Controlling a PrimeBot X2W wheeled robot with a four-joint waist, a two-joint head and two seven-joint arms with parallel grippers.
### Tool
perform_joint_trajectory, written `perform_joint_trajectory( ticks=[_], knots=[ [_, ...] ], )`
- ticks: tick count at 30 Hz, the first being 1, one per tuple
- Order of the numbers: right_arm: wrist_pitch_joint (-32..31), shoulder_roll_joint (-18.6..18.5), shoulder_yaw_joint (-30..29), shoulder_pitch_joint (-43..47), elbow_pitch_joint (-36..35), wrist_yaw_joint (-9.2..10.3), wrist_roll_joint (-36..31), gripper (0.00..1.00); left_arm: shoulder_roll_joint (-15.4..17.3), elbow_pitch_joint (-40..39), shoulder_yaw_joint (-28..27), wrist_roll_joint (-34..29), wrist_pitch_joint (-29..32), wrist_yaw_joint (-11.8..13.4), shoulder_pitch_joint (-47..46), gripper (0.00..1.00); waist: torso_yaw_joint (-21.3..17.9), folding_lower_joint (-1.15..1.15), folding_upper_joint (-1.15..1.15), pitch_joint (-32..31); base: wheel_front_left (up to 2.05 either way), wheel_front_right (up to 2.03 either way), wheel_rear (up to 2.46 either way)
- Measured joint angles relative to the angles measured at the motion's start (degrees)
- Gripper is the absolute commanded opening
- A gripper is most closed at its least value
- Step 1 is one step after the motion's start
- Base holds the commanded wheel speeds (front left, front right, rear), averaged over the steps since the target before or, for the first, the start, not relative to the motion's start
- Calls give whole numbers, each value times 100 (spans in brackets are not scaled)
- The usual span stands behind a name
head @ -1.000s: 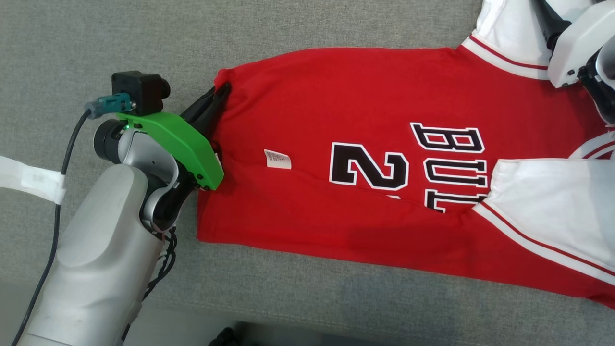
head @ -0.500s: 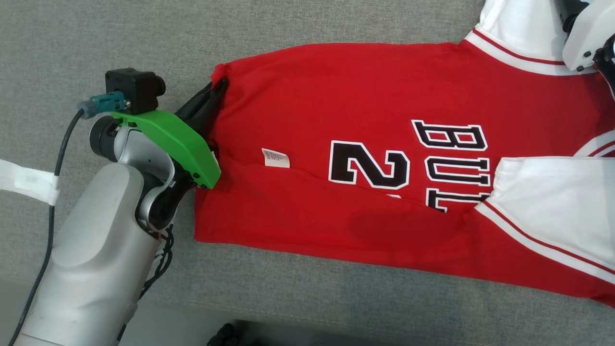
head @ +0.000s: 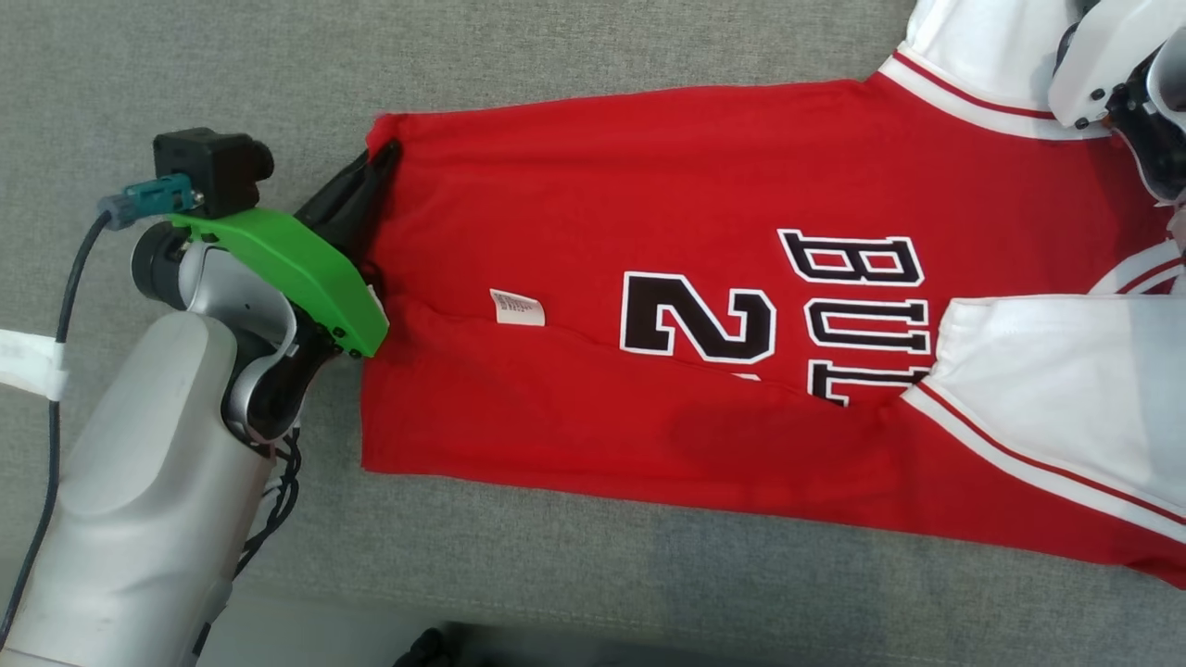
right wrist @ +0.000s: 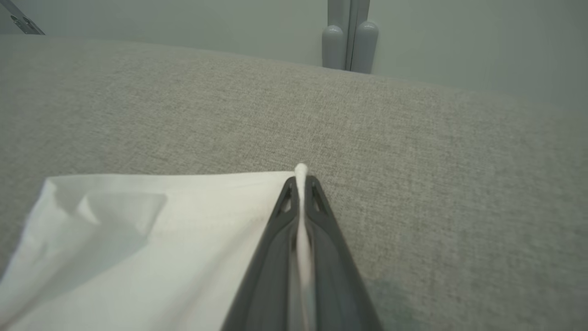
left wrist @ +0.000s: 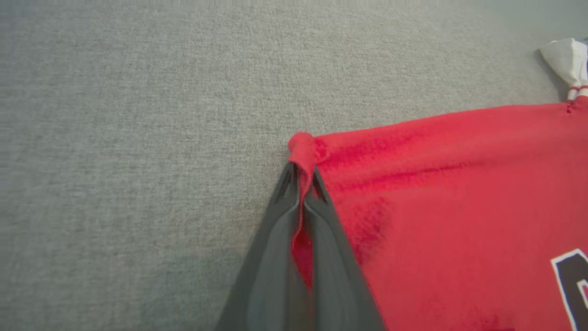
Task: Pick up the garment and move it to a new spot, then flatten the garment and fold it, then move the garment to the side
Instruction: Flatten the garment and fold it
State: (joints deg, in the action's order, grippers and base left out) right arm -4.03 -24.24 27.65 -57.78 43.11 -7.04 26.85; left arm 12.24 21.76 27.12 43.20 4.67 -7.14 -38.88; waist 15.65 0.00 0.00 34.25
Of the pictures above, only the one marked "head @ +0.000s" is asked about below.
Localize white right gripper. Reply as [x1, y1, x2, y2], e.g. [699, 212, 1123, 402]
[1047, 0, 1186, 129]

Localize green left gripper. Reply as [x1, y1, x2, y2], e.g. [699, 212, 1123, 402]
[170, 139, 404, 359]

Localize red Bulls jersey white sleeves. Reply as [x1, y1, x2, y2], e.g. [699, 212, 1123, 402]
[360, 0, 1186, 589]

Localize grey fabric sofa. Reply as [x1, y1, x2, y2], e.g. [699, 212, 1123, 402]
[0, 0, 1186, 667]

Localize left camera cable teal connector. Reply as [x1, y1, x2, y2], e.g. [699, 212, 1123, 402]
[0, 176, 200, 649]

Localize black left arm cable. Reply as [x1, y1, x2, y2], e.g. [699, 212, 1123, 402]
[190, 431, 302, 667]

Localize white cable tag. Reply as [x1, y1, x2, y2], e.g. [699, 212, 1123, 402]
[0, 329, 70, 401]

